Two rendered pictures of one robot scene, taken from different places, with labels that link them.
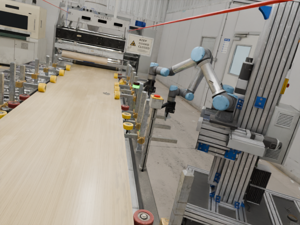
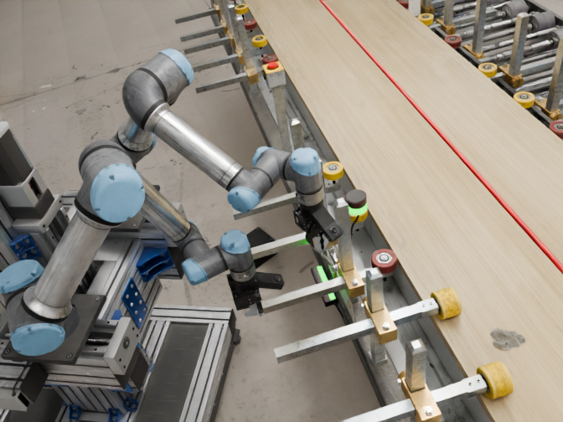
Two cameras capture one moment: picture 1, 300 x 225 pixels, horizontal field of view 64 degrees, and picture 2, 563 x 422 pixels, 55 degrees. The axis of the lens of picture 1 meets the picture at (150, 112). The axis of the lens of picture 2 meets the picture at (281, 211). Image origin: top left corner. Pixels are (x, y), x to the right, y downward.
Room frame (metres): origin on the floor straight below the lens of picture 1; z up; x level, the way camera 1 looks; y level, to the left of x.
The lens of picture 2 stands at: (3.39, 0.05, 2.21)
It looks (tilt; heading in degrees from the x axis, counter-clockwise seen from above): 42 degrees down; 184
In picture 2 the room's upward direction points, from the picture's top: 11 degrees counter-clockwise
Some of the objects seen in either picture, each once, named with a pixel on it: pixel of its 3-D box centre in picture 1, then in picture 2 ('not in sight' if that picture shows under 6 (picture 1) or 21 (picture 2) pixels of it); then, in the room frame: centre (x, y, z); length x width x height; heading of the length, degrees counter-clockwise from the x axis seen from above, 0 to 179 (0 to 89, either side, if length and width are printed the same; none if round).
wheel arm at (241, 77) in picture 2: not in sight; (235, 79); (0.81, -0.25, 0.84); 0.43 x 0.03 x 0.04; 102
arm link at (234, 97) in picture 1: (228, 101); not in sight; (1.94, -0.61, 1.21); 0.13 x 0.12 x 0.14; 145
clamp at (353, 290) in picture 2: (135, 114); (350, 275); (2.25, 0.14, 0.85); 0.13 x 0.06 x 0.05; 12
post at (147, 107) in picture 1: (142, 128); (302, 171); (1.74, 0.03, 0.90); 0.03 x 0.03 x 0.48; 12
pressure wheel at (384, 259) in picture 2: (124, 110); (384, 268); (2.24, 0.25, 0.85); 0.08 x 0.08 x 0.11
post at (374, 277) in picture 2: (134, 104); (376, 325); (2.47, 0.18, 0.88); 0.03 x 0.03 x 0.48; 12
